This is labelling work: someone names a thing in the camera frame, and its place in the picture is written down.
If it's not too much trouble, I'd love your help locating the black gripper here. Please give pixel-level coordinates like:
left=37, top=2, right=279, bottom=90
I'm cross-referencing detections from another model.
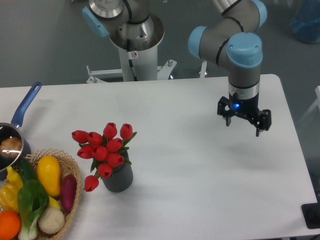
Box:
left=217, top=93, right=272, bottom=137

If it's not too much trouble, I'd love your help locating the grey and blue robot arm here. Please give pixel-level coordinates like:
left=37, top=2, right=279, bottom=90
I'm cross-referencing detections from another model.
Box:
left=188, top=0, right=272, bottom=136

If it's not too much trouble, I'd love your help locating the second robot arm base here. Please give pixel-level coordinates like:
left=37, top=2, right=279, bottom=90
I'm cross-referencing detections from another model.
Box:
left=82, top=0, right=165, bottom=52

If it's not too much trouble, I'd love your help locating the dark grey ribbed vase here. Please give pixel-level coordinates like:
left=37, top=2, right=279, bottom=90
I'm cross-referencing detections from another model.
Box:
left=102, top=163, right=134, bottom=193

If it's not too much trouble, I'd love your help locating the black device at edge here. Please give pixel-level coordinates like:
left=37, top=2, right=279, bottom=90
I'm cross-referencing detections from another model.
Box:
left=301, top=203, right=320, bottom=229

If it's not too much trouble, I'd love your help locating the blue translucent container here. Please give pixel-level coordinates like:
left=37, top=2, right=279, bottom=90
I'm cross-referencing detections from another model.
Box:
left=290, top=0, right=320, bottom=44

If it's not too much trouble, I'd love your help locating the red tulip bouquet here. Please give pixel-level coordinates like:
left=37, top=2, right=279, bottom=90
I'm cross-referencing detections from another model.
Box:
left=71, top=122, right=137, bottom=192

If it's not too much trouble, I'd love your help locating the woven wicker basket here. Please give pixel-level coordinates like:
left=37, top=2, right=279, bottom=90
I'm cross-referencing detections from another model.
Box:
left=0, top=148, right=82, bottom=240

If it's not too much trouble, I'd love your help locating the purple eggplant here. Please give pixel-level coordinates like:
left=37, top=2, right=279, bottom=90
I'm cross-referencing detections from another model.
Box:
left=60, top=174, right=77, bottom=212

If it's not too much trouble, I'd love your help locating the yellow squash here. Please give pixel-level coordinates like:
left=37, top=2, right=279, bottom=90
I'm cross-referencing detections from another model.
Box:
left=37, top=155, right=61, bottom=198

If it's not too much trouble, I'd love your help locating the beige round bun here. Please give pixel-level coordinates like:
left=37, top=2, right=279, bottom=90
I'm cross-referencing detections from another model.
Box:
left=38, top=207, right=65, bottom=235

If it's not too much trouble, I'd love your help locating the dark green cucumber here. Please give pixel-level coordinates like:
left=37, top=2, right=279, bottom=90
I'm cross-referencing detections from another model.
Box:
left=18, top=157, right=38, bottom=184

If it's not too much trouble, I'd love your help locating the green bok choy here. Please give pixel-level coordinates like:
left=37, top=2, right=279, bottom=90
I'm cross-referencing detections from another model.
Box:
left=17, top=179, right=49, bottom=240

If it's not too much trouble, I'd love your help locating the brown bread in pan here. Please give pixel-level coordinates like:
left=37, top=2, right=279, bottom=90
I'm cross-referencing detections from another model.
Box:
left=0, top=137, right=22, bottom=159

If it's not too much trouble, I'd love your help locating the yellow bell pepper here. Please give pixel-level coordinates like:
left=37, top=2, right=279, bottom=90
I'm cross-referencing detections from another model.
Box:
left=0, top=183, right=19, bottom=213

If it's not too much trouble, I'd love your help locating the orange fruit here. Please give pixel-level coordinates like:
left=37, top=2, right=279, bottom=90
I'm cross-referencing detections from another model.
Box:
left=0, top=211, right=21, bottom=240

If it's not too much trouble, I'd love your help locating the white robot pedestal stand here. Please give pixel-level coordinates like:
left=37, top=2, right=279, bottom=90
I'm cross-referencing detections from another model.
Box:
left=86, top=46, right=177, bottom=84

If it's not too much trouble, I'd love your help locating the blue handled saucepan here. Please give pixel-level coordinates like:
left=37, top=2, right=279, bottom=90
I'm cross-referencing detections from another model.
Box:
left=0, top=82, right=42, bottom=181

